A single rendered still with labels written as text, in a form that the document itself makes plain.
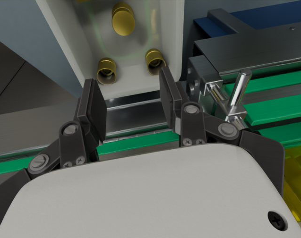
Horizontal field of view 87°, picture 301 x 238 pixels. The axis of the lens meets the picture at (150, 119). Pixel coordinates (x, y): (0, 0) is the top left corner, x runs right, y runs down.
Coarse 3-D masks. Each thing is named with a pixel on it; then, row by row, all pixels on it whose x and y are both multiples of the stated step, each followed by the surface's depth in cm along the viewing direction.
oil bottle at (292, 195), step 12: (288, 156) 27; (300, 156) 27; (288, 168) 26; (300, 168) 26; (288, 180) 25; (300, 180) 25; (288, 192) 25; (300, 192) 24; (288, 204) 26; (300, 204) 23; (300, 216) 24
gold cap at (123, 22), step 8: (112, 8) 25; (120, 8) 23; (128, 8) 24; (112, 16) 23; (120, 16) 22; (128, 16) 23; (112, 24) 23; (120, 24) 23; (128, 24) 23; (120, 32) 24; (128, 32) 24
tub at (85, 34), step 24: (48, 0) 18; (72, 0) 24; (96, 0) 24; (120, 0) 25; (144, 0) 25; (168, 0) 22; (72, 24) 24; (96, 24) 27; (144, 24) 28; (168, 24) 25; (72, 48) 23; (96, 48) 30; (120, 48) 30; (144, 48) 31; (168, 48) 28; (96, 72) 32; (120, 72) 32; (144, 72) 32; (120, 96) 30
